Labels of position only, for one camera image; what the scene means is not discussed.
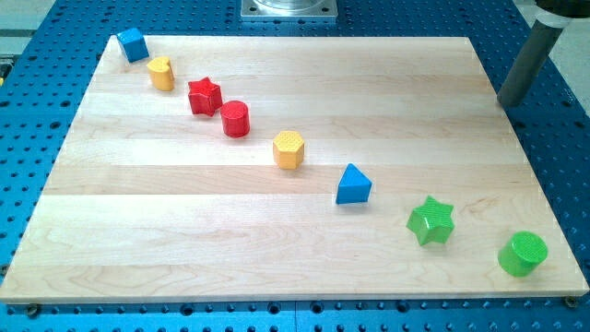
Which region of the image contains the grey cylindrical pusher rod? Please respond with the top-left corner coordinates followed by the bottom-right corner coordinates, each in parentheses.
top-left (497, 11), bottom-right (572, 107)

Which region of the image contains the green star block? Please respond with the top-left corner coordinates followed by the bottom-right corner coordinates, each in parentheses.
top-left (406, 196), bottom-right (454, 246)

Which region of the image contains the red star block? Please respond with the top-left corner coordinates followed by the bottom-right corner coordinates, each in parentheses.
top-left (188, 77), bottom-right (223, 117)

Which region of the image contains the wooden board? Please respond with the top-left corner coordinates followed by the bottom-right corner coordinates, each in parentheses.
top-left (1, 36), bottom-right (588, 304)

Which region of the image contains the green cylinder block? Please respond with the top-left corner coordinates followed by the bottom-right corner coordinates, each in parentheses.
top-left (497, 231), bottom-right (549, 278)

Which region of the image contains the blue triangle block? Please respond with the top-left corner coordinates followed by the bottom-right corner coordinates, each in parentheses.
top-left (336, 163), bottom-right (372, 205)

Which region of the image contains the yellow hexagon block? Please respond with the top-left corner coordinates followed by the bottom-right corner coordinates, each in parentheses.
top-left (273, 131), bottom-right (304, 170)

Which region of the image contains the red cylinder block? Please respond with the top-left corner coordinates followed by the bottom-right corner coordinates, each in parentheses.
top-left (220, 101), bottom-right (250, 137)

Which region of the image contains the yellow heart block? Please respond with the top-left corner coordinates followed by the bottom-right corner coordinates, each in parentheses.
top-left (147, 56), bottom-right (175, 91)

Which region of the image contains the blue cube block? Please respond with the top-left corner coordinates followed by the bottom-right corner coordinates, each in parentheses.
top-left (116, 28), bottom-right (149, 63)

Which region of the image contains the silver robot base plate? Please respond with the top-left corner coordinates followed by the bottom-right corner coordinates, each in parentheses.
top-left (241, 0), bottom-right (337, 20)

